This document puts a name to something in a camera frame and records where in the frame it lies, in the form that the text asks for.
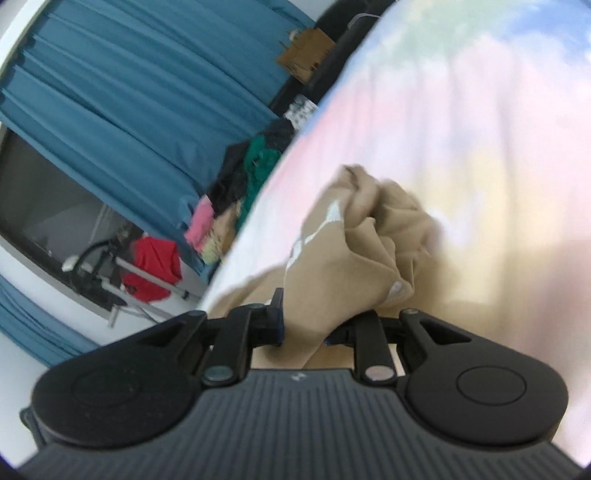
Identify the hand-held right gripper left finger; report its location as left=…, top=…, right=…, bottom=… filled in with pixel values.
left=139, top=288, right=284, bottom=385

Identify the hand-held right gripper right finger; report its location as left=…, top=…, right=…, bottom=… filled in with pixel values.
left=323, top=308, right=472, bottom=385

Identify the tan printed t-shirt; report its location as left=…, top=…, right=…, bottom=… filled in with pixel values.
left=213, top=164, right=441, bottom=370

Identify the beige garment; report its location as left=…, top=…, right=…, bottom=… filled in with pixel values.
left=212, top=203, right=245, bottom=254

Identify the pink garment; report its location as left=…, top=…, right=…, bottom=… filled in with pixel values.
left=185, top=196, right=217, bottom=252

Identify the red garment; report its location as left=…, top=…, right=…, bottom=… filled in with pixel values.
left=121, top=236, right=183, bottom=303

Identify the black garment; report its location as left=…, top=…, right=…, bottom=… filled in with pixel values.
left=205, top=136, right=259, bottom=213

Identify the green garment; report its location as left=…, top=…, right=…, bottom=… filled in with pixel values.
left=238, top=136, right=282, bottom=217

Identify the white patterned cloth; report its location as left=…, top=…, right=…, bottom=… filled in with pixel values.
left=283, top=95, right=319, bottom=127

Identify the narrow blue curtain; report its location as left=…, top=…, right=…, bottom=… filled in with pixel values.
left=0, top=274, right=100, bottom=367

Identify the dark window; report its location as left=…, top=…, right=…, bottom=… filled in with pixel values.
left=0, top=124, right=204, bottom=315

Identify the brown paper bag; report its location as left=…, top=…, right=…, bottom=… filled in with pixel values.
left=276, top=28, right=337, bottom=84

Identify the wide blue curtain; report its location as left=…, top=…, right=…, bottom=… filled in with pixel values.
left=0, top=0, right=319, bottom=232

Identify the silver tripod with camera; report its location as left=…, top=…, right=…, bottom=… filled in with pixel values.
left=62, top=222, right=192, bottom=328

